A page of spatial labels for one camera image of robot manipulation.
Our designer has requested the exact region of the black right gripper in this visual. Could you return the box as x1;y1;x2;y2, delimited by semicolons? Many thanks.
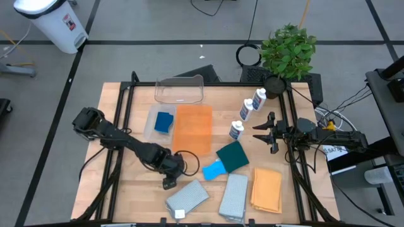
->
252;112;298;155

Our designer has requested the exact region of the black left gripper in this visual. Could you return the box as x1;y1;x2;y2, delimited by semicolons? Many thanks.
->
157;152;187;190

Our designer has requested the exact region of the gray waffle towel with tag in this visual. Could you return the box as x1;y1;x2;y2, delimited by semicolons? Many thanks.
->
165;179;210;220

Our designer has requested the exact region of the white plastic restorer bottle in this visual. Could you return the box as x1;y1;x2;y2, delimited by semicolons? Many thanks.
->
251;88;268;112
239;98;254;122
228;120;245;141

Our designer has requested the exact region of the blue kitchen sponge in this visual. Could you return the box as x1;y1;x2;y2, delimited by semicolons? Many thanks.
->
154;111;175;134
201;158;227;182

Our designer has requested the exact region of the dark green cloth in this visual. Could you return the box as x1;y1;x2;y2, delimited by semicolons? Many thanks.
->
215;140;250;174

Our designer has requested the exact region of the orange cloth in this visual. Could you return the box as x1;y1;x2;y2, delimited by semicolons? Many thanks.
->
250;167;283;214

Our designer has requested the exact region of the black perforated computer case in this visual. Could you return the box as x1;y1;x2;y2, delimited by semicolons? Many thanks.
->
239;65;324;108

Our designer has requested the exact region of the white printed label sheet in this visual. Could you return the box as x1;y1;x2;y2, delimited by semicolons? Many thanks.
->
322;144;348;162

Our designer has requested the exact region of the green potted plant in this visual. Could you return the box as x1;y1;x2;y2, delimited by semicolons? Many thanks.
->
259;23;318;100

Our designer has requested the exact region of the black flat panel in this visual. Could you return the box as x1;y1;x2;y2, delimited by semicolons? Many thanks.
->
172;64;222;83

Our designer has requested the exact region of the large clear plastic bin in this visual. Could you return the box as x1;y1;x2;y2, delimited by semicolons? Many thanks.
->
153;74;205;105

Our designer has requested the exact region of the gray side desk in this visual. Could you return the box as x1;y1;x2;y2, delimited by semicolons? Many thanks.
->
365;55;404;149

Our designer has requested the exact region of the black desktop device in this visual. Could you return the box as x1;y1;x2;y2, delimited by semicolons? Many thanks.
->
387;78;404;103

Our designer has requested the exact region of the gray chair base leg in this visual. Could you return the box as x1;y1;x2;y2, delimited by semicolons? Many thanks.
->
0;61;37;79

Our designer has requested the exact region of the white pedal trash can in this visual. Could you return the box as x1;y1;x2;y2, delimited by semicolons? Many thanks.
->
13;0;89;54

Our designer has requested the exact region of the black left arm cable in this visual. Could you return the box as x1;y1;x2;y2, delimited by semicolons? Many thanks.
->
174;149;201;177

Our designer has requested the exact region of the coiled black cable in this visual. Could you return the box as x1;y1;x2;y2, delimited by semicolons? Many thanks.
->
235;44;263;68

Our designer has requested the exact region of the thin black cable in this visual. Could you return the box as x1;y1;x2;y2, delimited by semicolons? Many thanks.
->
247;0;259;47

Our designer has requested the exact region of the yellow cable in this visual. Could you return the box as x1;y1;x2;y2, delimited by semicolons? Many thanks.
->
298;0;312;30

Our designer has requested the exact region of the black floor cable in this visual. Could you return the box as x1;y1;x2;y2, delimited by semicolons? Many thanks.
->
190;0;225;17

